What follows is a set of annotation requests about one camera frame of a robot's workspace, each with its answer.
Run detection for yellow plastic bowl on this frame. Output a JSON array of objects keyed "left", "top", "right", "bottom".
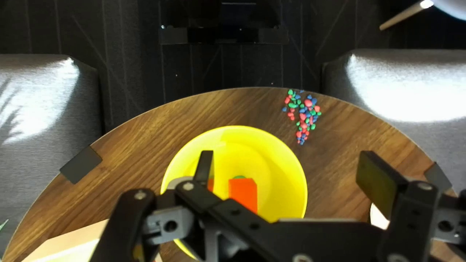
[{"left": 159, "top": 124, "right": 309, "bottom": 259}]

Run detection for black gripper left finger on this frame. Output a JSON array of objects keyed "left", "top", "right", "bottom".
[{"left": 91, "top": 150, "right": 276, "bottom": 262}]

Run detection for white card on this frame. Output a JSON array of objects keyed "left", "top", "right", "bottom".
[{"left": 369, "top": 203, "right": 392, "bottom": 232}]

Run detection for small colourful beads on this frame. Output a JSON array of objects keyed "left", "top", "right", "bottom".
[{"left": 282, "top": 88, "right": 324, "bottom": 147}]

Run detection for grey upholstered seat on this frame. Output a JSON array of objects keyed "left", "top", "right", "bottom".
[
  {"left": 323, "top": 48, "right": 466, "bottom": 195},
  {"left": 0, "top": 53, "right": 104, "bottom": 254}
]

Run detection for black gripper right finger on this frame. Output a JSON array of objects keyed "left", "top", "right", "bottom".
[{"left": 356, "top": 150, "right": 466, "bottom": 262}]

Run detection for black table edge clip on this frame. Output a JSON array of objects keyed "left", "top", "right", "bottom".
[
  {"left": 59, "top": 144, "right": 104, "bottom": 185},
  {"left": 423, "top": 160, "right": 457, "bottom": 195}
]

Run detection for red rectangular block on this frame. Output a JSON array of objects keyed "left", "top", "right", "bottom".
[{"left": 228, "top": 176, "right": 260, "bottom": 216}]

